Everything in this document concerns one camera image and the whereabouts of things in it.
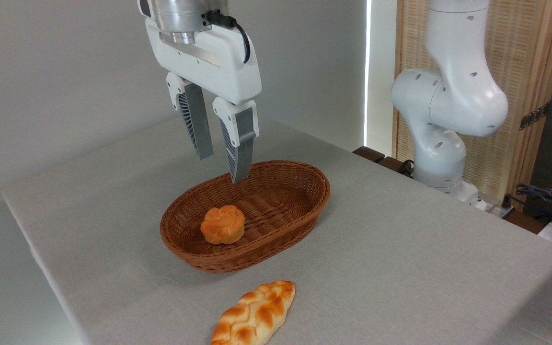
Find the grey tablecloth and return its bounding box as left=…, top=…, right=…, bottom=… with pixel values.
left=2, top=115, right=552, bottom=345

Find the dark metal screen hinge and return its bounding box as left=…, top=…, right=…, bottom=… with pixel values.
left=519, top=102, right=551, bottom=131

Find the blue black cable bundle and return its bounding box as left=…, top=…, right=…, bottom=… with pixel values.
left=515, top=183, right=552, bottom=226

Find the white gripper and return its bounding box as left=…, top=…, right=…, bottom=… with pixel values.
left=138, top=0, right=262, bottom=184

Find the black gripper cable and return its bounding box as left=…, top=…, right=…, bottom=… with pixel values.
left=205, top=11, right=251, bottom=64

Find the brown wicker oval basket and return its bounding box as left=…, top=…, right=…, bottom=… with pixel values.
left=160, top=160, right=331, bottom=274

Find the round orange bread roll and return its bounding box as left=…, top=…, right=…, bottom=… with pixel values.
left=200, top=205, right=246, bottom=245

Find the braided golden bread loaf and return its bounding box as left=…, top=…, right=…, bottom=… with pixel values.
left=210, top=280, right=296, bottom=345

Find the bamboo wooden folding screen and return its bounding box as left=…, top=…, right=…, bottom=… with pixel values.
left=393, top=0, right=552, bottom=211

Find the white power strip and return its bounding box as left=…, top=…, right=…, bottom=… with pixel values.
left=484, top=199, right=514, bottom=217

